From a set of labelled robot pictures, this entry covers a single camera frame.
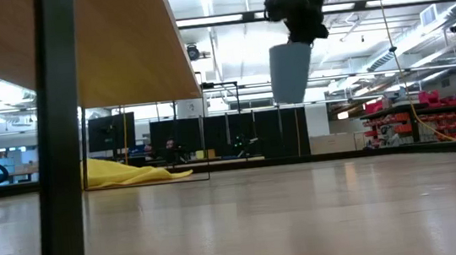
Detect black partition panels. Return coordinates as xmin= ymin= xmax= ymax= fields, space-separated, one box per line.
xmin=149 ymin=105 xmax=312 ymax=172

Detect thick grey metal shelf leg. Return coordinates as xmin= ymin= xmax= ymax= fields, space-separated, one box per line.
xmin=10 ymin=0 xmax=102 ymax=255

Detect yellow cloth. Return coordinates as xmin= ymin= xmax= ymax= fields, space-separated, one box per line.
xmin=79 ymin=147 xmax=195 ymax=192

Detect long ceiling light bar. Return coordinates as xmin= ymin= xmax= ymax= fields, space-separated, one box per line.
xmin=175 ymin=0 xmax=456 ymax=32

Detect black metal frame stand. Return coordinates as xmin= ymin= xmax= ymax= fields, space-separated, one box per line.
xmin=200 ymin=79 xmax=242 ymax=118

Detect light blue cup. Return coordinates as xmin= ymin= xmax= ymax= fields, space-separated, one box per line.
xmin=266 ymin=40 xmax=319 ymax=107

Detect long yellow hanging cable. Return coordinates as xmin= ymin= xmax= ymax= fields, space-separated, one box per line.
xmin=373 ymin=0 xmax=456 ymax=149

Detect person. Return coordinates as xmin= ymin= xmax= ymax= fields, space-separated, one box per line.
xmin=161 ymin=136 xmax=180 ymax=155

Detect rack with red bins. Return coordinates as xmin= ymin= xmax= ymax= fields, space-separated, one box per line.
xmin=357 ymin=87 xmax=456 ymax=151

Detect thin black shelf leg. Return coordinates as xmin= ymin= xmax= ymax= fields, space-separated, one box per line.
xmin=75 ymin=106 xmax=95 ymax=191
xmin=195 ymin=95 xmax=213 ymax=181

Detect white low cabinets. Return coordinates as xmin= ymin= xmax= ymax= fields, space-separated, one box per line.
xmin=309 ymin=129 xmax=369 ymax=157

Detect wooden shelf board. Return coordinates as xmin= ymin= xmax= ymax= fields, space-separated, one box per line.
xmin=0 ymin=0 xmax=204 ymax=120

